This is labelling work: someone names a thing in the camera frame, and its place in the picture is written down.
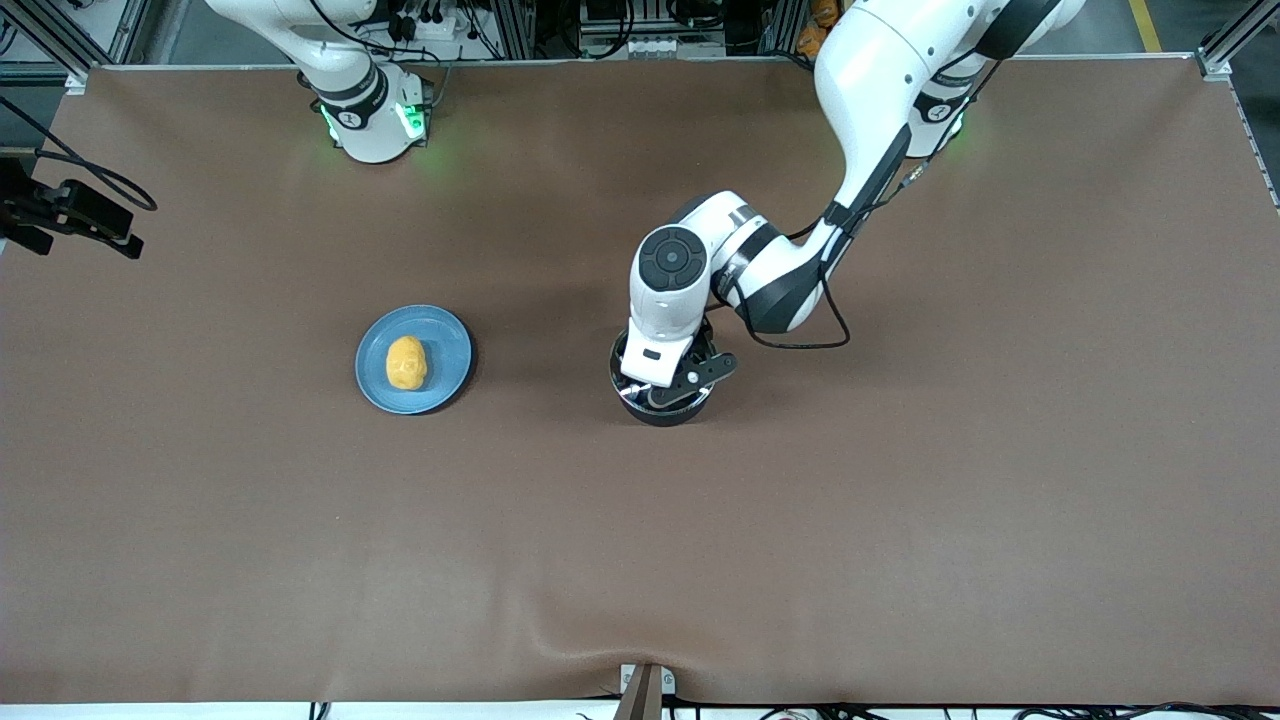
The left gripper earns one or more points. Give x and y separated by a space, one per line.
699 351

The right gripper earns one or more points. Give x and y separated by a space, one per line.
62 209

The yellow potato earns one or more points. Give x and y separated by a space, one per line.
406 363

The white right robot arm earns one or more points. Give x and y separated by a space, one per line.
365 110

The brown table cover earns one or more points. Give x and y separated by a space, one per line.
640 540

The round blue plate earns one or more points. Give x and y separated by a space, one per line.
450 350

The grey equipment box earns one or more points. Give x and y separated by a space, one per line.
630 30

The bag of orange snacks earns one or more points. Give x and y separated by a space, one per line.
815 30

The white power strip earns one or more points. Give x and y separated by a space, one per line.
430 20

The aluminium frame post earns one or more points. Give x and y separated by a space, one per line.
60 40
1235 40

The metal table clamp bracket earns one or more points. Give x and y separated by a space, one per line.
645 690

